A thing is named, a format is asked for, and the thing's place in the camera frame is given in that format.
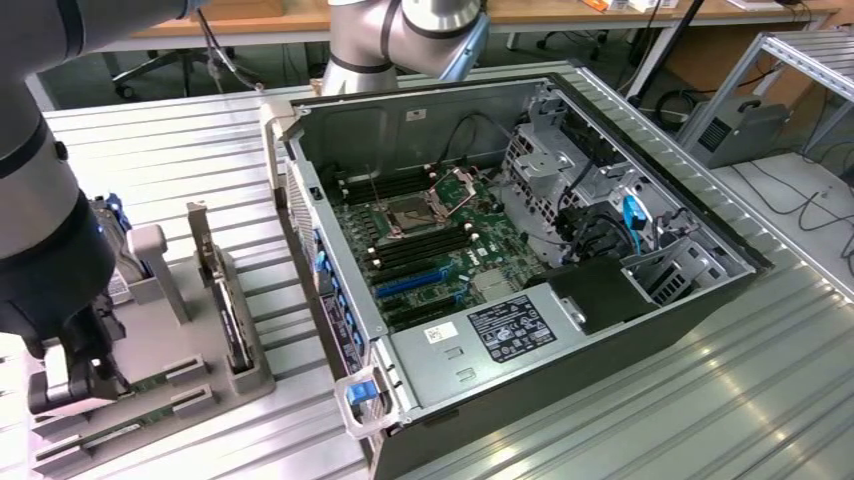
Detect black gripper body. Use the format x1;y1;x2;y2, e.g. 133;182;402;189
0;192;117;359

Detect black RAM slot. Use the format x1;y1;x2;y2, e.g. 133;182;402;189
341;181;438;206
377;239;480;269
340;176;436;199
369;223;470;250
374;234;476;261
336;166;432;187
337;171;433;193
372;228;473;255

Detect grey parts rack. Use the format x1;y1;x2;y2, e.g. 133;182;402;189
25;223;280;480

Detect graphics card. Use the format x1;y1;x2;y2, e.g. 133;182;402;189
184;201;260;375

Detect blue expansion slot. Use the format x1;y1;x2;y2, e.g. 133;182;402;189
373;269;449;300

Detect black office chair base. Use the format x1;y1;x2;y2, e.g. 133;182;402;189
109;47;262;100

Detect black expansion slot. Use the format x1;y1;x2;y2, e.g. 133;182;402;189
388;305;462;329
382;297;458;319

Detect grey power supply with label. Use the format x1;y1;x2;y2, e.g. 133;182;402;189
389;287;588;409

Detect thin metal locking lever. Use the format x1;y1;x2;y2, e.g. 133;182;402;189
368;160;386;207

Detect CPU socket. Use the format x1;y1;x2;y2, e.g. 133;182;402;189
381;196;446;237

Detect black open PC case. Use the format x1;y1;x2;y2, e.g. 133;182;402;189
257;71;775;480

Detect silver chipset heatsink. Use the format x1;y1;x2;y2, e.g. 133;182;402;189
470;272;516;296

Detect metal socket cover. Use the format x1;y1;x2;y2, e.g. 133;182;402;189
425;167;489;212

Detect green motherboard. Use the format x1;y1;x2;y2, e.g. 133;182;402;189
329;164;552;334

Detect brown wooden box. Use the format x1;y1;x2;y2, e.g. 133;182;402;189
198;0;285;22

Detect tall metal disk bay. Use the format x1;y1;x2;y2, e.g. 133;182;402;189
498;119;615;261

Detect black plastic air shroud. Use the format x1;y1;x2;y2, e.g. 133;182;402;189
524;258;653;336

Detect low metal disk bay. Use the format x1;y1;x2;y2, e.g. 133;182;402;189
619;234;759;307

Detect orange and white boxes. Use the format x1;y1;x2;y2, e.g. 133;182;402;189
577;0;676;14

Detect black tripod pole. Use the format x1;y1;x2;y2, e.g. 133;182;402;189
629;0;707;101

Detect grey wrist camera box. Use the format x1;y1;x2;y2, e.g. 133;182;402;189
25;337;98;416

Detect black hanging cable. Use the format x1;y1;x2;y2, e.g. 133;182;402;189
189;0;269;95

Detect wooden desk white frame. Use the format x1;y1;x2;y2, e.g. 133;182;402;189
488;0;841;99
25;0;334;111

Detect black looped wire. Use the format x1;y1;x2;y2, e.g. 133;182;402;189
448;113;516;167

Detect black wire bundle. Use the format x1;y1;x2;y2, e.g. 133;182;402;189
556;208;629;262

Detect blue wire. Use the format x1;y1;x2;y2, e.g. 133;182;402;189
619;194;653;257

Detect coiled black floor cable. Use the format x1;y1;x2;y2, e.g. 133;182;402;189
655;88;696;127

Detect grey box with black handle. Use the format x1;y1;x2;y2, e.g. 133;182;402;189
677;99;793;170

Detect black cable on white table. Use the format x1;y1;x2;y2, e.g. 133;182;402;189
729;159;854;262

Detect aluminium frame table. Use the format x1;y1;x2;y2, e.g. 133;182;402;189
679;29;854;171

